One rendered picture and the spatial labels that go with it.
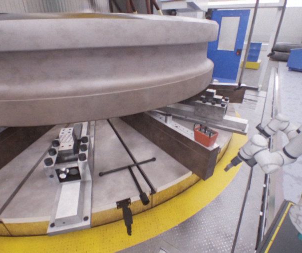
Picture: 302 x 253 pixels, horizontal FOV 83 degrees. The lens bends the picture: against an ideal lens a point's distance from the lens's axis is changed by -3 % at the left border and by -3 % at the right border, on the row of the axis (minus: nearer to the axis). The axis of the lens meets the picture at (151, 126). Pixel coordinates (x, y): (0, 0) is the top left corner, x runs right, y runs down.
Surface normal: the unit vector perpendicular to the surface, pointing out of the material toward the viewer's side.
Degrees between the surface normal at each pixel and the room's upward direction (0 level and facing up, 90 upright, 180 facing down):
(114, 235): 0
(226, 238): 0
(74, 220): 90
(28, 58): 90
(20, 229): 90
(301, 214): 95
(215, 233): 0
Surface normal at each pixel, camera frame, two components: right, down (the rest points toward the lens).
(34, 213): 0.00, -0.88
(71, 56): 0.26, 0.46
